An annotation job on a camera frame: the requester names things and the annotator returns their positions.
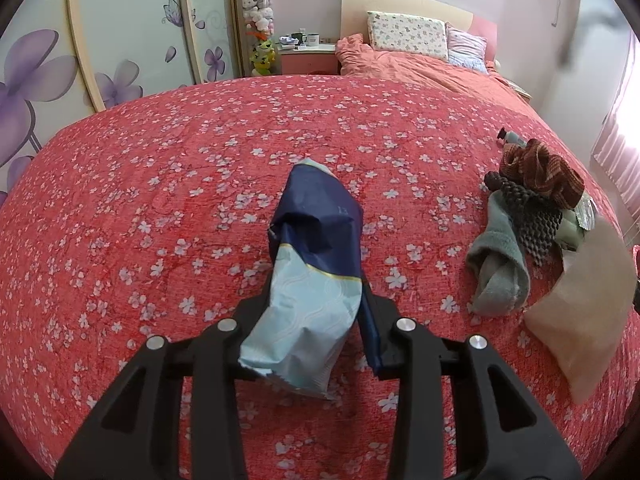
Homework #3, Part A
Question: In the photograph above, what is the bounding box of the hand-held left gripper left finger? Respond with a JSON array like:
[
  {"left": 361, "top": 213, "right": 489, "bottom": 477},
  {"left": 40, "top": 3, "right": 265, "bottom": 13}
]
[{"left": 54, "top": 292, "right": 275, "bottom": 480}]

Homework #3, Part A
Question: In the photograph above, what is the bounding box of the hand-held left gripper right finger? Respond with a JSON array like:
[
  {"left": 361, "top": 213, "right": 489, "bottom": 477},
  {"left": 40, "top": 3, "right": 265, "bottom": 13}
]
[{"left": 359, "top": 282, "right": 584, "bottom": 480}]

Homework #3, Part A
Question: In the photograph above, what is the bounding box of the blue snack packet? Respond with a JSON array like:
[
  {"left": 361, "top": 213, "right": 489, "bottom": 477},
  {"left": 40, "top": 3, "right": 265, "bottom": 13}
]
[{"left": 239, "top": 158, "right": 365, "bottom": 401}]

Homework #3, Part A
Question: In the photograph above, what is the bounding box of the dark foam net sleeve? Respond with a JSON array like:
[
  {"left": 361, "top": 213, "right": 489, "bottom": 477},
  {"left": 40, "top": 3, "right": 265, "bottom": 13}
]
[{"left": 484, "top": 170, "right": 563, "bottom": 267}]

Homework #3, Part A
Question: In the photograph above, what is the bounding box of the brown scrunchie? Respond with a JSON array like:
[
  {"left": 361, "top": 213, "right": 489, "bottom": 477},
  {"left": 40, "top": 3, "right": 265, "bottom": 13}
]
[{"left": 501, "top": 138, "right": 586, "bottom": 209}]

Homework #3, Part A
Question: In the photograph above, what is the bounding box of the grey towel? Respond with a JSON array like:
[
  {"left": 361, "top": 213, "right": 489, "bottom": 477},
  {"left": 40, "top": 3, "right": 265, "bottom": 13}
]
[{"left": 466, "top": 192, "right": 531, "bottom": 317}]

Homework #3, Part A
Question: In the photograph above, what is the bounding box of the red floral blanket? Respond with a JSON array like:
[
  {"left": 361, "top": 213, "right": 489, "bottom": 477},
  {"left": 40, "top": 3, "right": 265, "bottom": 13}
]
[{"left": 0, "top": 74, "right": 640, "bottom": 480}]

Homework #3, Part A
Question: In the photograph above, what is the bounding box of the pale green cloth piece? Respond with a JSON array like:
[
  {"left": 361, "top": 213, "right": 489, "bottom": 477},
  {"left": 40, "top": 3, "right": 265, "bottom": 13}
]
[{"left": 560, "top": 197, "right": 598, "bottom": 251}]

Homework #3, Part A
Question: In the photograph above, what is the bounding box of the light blue cream tube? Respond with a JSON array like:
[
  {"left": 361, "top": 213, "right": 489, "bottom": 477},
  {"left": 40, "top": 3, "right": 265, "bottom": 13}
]
[{"left": 496, "top": 129, "right": 528, "bottom": 150}]

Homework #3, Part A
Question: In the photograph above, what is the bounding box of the pink nightstand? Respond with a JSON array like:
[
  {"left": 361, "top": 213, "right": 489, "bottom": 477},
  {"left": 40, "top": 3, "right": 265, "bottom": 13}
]
[{"left": 276, "top": 42, "right": 337, "bottom": 77}]

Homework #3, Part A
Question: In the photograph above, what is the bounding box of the green plush toy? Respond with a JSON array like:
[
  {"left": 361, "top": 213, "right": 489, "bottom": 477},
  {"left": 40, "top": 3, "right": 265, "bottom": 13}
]
[{"left": 250, "top": 37, "right": 278, "bottom": 77}]

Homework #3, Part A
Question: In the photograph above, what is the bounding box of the salmon duvet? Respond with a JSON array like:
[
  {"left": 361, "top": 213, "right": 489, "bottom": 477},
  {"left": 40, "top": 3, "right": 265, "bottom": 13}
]
[{"left": 334, "top": 33, "right": 533, "bottom": 106}]

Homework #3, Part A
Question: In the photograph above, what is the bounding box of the pink striped pillow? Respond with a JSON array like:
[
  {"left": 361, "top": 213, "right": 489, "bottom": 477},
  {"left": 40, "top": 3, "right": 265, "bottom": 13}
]
[{"left": 446, "top": 25, "right": 489, "bottom": 73}]

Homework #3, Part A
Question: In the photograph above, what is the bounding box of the clear tube of plush toys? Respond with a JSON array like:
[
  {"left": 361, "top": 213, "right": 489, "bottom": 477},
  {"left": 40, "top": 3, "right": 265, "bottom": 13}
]
[{"left": 239, "top": 0, "right": 277, "bottom": 77}]

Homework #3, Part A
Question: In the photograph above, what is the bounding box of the white floral pillow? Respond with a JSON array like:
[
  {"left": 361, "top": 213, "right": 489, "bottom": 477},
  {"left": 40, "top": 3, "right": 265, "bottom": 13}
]
[{"left": 366, "top": 11, "right": 449, "bottom": 63}]

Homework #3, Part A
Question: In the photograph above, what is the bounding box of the pink curtain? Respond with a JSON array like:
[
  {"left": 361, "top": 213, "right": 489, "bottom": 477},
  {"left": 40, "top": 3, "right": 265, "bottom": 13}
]
[{"left": 590, "top": 35, "right": 640, "bottom": 201}]

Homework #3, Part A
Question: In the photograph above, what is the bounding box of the wardrobe with purple flower doors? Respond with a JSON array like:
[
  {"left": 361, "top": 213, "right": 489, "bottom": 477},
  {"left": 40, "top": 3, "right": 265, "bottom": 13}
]
[{"left": 0, "top": 0, "right": 246, "bottom": 196}]

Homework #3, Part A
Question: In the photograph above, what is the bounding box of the cream and pink headboard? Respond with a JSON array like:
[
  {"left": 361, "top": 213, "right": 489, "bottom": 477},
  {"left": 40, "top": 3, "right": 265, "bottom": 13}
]
[{"left": 341, "top": 0, "right": 499, "bottom": 63}]

